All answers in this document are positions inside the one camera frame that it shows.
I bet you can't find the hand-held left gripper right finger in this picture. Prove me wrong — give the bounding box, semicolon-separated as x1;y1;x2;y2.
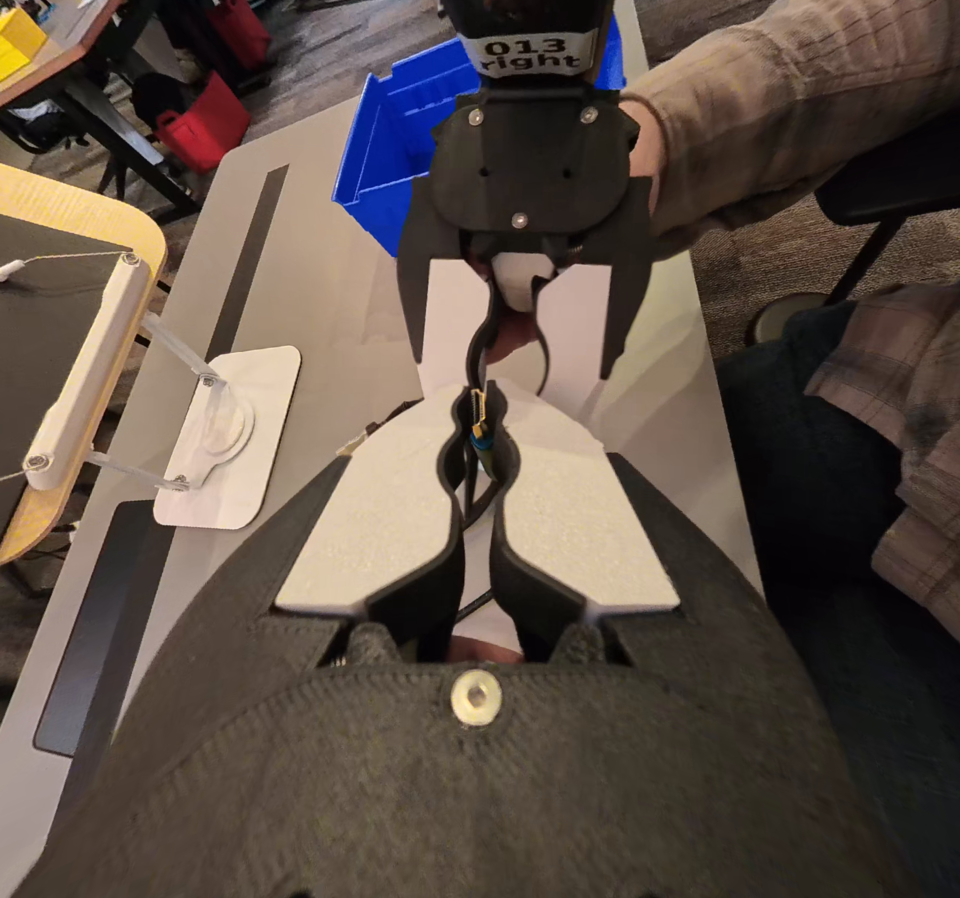
489;388;681;656

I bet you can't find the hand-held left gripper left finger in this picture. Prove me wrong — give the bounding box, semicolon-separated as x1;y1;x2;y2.
275;391;469;656

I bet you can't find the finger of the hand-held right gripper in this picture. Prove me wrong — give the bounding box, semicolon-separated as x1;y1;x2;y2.
528;259;613;422
417;253;499;407

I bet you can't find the braided black hdmi cable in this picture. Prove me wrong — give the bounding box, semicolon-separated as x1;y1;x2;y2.
455;381;520;622

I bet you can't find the blue plastic bin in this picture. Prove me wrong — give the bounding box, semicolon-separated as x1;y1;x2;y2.
332;0;630;218

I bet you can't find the person's right forearm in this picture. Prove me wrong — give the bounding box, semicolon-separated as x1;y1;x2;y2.
627;0;960;257

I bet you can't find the person's right hand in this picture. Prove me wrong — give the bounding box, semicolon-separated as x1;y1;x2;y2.
492;96;670;371

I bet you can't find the red bin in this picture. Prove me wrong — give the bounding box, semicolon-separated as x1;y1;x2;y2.
210;0;274;74
156;72;253;175

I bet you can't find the white bar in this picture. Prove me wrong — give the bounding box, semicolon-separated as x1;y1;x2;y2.
21;252;156;493

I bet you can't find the small yellow bin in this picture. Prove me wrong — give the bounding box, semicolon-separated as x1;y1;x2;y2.
0;6;51;83

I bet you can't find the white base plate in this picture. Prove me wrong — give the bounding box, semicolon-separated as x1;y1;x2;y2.
152;345;303;530

